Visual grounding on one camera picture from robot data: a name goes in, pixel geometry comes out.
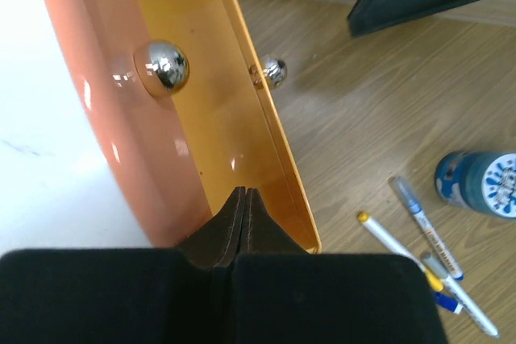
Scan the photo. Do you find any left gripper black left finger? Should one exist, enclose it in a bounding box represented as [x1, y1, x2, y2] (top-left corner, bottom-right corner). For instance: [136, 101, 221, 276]
[1, 187, 246, 343]

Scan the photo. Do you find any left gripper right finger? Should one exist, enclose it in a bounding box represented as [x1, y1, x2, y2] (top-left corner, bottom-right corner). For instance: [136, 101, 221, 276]
[231, 189, 447, 343]

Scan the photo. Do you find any yellow banded white marker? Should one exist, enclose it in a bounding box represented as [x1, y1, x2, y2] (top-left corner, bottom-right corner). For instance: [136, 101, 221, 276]
[357, 212, 444, 292]

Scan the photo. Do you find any blue patterned pen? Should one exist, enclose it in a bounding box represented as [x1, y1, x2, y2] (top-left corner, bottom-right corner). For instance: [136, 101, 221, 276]
[390, 176, 464, 281]

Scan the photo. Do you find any round blue patterned tin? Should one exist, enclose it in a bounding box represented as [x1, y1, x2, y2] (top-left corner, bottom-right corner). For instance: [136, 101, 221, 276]
[435, 151, 515, 220]

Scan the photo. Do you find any round cream drawer organizer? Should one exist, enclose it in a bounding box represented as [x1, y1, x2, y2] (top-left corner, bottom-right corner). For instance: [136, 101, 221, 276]
[0, 0, 323, 255]

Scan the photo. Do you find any grey capped white marker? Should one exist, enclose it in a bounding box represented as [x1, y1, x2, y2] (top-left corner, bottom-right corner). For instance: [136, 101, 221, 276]
[420, 251, 499, 338]

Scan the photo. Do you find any blue capped white marker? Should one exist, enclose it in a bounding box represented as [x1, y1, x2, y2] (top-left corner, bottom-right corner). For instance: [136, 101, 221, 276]
[434, 292, 463, 314]

